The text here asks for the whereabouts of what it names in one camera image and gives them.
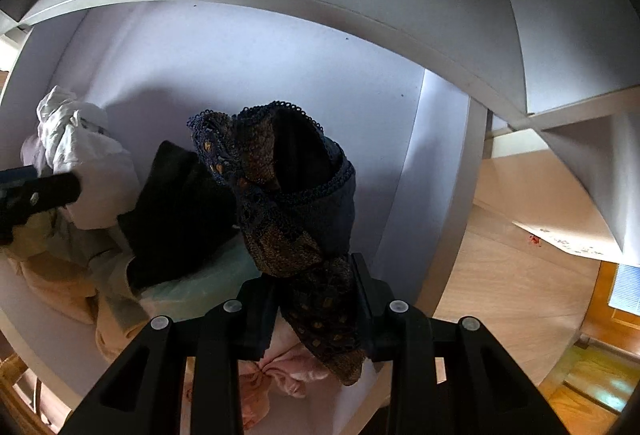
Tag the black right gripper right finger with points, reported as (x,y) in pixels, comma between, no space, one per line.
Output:
(446,377)

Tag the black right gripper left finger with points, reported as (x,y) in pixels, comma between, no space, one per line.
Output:
(142,391)

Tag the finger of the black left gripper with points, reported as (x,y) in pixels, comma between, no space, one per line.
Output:
(24,193)

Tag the white cloth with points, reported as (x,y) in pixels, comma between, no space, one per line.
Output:
(75,138)

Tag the teal cloth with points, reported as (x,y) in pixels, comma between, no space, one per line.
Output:
(193,296)

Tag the navy gold lace cloth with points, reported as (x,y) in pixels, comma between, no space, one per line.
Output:
(294,188)

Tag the beige cream cloth pile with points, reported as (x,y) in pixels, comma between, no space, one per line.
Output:
(82,274)

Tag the pink crumpled cloth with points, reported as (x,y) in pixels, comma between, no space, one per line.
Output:
(285,369)

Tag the black fabric item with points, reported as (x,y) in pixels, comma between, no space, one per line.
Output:
(182,220)

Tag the white paper sheet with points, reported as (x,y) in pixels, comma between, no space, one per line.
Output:
(600,245)

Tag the white shelf cabinet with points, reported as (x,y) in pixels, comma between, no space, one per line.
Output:
(405,86)

